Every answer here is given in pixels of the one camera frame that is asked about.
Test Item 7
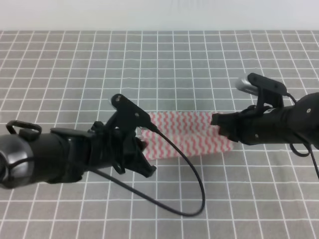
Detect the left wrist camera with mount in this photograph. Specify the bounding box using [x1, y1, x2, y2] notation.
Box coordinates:
[106, 94, 152, 132]

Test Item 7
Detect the black left camera cable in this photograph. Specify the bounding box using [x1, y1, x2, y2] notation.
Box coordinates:
[92, 121, 206, 217]

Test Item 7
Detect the pink white wavy striped towel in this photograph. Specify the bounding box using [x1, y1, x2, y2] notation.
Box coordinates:
[141, 111, 233, 160]

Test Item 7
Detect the black right camera cable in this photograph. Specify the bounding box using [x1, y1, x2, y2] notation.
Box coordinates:
[285, 92, 319, 180]

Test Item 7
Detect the black camera cable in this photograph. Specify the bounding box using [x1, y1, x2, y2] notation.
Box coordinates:
[92, 121, 206, 217]
[285, 92, 319, 180]

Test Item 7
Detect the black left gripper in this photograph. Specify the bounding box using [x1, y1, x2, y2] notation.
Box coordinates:
[84, 121, 157, 178]

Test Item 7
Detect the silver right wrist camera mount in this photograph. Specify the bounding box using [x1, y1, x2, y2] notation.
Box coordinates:
[235, 73, 288, 108]

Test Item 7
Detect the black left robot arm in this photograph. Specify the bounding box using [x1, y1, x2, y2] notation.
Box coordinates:
[0, 120, 156, 189]

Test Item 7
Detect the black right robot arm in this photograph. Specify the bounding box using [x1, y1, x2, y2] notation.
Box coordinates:
[211, 93, 319, 148]

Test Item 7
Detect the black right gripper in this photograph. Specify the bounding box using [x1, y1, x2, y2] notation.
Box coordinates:
[210, 107, 282, 145]

